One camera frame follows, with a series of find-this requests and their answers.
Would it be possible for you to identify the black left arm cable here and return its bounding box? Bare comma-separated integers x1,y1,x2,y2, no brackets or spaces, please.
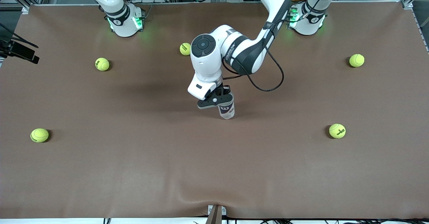
221,0,335,92

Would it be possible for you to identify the white and blue tennis can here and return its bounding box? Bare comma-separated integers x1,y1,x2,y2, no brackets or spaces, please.
219,93,235,120

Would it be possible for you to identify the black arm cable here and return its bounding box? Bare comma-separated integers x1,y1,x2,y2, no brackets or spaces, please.
221,0,335,92
0,23,39,49

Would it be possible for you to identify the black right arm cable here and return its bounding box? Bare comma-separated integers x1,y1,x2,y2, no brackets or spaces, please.
0,23,39,49

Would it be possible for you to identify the brown table cover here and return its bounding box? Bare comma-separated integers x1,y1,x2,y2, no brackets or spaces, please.
0,1,429,219

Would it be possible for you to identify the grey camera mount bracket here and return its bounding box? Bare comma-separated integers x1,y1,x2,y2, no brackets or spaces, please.
208,205,227,224

